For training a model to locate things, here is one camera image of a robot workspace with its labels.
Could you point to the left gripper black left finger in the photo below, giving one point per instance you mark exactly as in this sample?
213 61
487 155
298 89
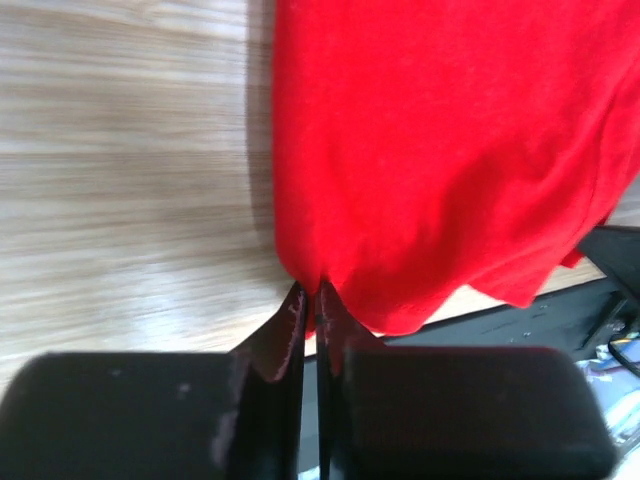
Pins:
151 415

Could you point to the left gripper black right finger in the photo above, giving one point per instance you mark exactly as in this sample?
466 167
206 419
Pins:
443 412

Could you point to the red t shirt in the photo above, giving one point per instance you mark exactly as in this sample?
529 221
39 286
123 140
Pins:
420 146

